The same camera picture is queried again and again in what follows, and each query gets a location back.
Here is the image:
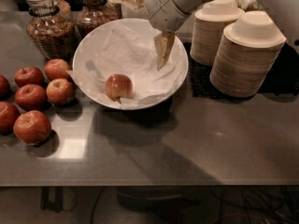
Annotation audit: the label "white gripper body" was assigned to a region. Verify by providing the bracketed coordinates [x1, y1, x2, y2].
[144, 0, 189, 32]

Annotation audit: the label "red-yellow apple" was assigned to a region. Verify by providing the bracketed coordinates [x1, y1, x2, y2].
[106, 74, 133, 102]

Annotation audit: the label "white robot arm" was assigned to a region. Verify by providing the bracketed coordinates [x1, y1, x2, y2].
[108, 0, 213, 70]

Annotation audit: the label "white paper bowl liner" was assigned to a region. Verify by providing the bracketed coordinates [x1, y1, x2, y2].
[65, 23, 181, 107]

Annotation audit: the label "large white bowl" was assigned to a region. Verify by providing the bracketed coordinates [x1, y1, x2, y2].
[71, 18, 190, 111]

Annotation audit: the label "red apple back right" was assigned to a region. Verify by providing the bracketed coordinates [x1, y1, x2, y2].
[44, 59, 70, 80]

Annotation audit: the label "red apple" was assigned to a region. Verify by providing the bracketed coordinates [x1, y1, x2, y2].
[15, 84, 48, 111]
[13, 110, 51, 145]
[46, 78, 76, 106]
[14, 66, 45, 88]
[44, 59, 70, 80]

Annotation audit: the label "red apple middle right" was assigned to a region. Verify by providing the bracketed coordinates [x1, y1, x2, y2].
[46, 78, 76, 106]

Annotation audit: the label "red apple back left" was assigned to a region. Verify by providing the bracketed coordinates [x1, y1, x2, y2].
[14, 66, 45, 88]

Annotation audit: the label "red apple middle left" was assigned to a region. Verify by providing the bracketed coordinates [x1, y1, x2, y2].
[15, 84, 48, 111]

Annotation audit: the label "red apple front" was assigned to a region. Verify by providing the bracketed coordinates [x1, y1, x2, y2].
[13, 110, 51, 145]

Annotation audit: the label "red apple left back edge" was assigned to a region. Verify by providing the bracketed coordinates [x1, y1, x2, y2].
[0, 75, 10, 98]

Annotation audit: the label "red apple edge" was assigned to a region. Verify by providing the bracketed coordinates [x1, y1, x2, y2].
[0, 102, 20, 133]
[0, 75, 10, 98]

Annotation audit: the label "red apple left front edge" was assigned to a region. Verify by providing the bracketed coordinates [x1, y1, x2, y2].
[0, 102, 20, 133]

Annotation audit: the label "white sign card left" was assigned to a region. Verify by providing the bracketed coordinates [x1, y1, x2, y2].
[121, 6, 147, 19]

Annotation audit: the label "glass granola jar right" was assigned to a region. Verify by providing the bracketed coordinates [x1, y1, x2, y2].
[75, 0, 122, 38]

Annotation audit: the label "glass granola jar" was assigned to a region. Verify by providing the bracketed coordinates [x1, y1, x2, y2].
[26, 0, 76, 61]
[75, 0, 122, 38]

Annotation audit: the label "rear stack paper bowls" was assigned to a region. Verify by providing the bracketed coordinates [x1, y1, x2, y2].
[190, 0, 244, 66]

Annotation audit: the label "stack paper bowls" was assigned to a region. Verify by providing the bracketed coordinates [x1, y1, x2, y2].
[190, 0, 244, 66]
[209, 11, 286, 98]

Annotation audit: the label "white plastic cutlery bunch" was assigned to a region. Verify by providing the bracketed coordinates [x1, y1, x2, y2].
[236, 0, 261, 11]

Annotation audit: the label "front stack paper bowls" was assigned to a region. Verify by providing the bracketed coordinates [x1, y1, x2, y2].
[209, 11, 286, 98]

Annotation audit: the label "glass granola jar left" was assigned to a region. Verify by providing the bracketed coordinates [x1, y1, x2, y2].
[26, 0, 76, 61]

